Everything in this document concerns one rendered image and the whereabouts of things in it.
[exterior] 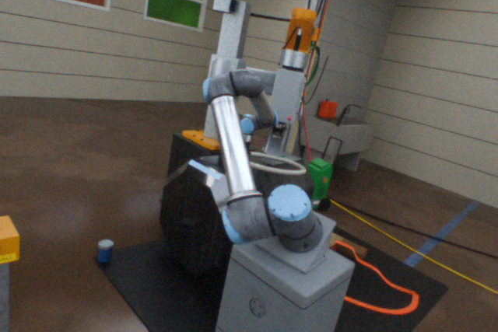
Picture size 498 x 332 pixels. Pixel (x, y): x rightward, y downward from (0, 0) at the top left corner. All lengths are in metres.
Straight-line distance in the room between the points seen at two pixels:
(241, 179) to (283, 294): 0.46
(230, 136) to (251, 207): 0.31
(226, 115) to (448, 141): 5.93
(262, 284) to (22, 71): 7.11
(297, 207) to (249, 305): 0.51
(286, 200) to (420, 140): 6.03
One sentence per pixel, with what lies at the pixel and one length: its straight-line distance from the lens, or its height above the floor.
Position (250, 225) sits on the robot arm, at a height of 1.03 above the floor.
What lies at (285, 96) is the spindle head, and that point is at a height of 1.36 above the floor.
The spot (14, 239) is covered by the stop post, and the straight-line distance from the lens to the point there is 1.13.
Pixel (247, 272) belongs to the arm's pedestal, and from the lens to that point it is 1.57.
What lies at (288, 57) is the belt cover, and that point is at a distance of 2.88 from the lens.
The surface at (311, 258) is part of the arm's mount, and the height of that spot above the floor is 0.90.
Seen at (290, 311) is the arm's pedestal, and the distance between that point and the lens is 1.48.
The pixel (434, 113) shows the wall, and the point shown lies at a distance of 7.19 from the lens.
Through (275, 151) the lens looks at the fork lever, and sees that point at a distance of 2.79.
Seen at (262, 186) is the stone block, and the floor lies 0.75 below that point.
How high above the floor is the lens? 1.65
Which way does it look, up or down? 15 degrees down
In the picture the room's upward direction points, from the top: 11 degrees clockwise
